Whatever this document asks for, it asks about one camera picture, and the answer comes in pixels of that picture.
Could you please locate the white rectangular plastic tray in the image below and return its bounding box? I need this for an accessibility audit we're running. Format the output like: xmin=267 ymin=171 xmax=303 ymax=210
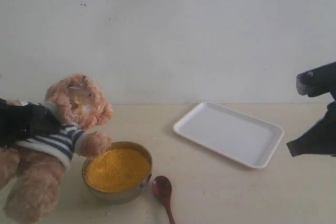
xmin=173 ymin=102 xmax=284 ymax=169

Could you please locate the dark brown wooden spoon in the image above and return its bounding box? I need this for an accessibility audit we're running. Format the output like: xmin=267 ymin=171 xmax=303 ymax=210
xmin=152 ymin=175 xmax=175 ymax=224

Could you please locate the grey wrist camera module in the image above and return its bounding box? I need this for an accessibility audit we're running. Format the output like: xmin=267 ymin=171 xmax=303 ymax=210
xmin=296 ymin=62 xmax=335 ymax=100

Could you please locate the steel bowl of yellow millet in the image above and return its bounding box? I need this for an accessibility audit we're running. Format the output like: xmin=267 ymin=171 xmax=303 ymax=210
xmin=81 ymin=141 xmax=152 ymax=205

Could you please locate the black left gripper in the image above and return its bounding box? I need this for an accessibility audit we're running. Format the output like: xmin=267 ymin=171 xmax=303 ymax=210
xmin=1 ymin=99 xmax=61 ymax=147

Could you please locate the tan teddy bear striped sweater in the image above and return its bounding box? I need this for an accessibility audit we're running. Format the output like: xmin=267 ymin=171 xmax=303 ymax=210
xmin=1 ymin=73 xmax=112 ymax=223

